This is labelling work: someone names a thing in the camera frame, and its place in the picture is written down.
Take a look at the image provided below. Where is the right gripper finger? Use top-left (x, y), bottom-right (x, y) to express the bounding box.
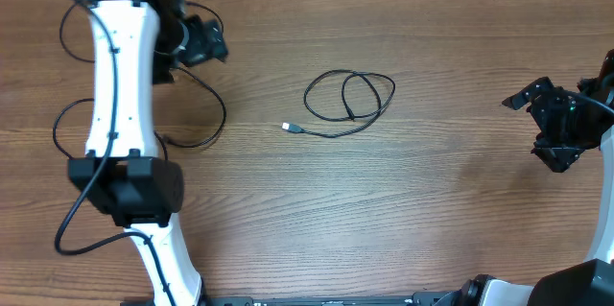
top-left (502, 77), bottom-right (554, 110)
top-left (531, 147), bottom-right (584, 173)

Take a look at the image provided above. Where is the long black usb cable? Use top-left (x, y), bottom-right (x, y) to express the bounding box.
top-left (280, 69), bottom-right (397, 140)

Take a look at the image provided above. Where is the short black usb cable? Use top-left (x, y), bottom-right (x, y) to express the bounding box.
top-left (59, 0), bottom-right (224, 64)

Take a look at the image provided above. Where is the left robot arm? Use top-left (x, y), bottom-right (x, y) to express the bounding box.
top-left (68, 0), bottom-right (228, 305)

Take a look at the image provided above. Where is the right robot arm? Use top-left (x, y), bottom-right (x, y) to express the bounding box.
top-left (437, 51), bottom-right (613, 306)

